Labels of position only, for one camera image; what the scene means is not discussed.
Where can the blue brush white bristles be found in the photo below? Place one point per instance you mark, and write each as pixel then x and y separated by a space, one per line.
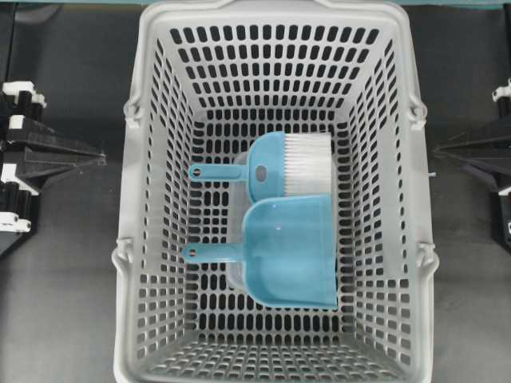
pixel 278 164

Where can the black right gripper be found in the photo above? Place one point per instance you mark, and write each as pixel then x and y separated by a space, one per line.
pixel 485 153

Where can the grey plastic shopping basket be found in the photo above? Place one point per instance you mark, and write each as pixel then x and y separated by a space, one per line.
pixel 209 78

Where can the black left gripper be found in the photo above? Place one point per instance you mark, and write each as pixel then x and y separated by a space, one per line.
pixel 30 148

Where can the blue plastic dustpan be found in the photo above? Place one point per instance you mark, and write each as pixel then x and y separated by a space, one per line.
pixel 287 252

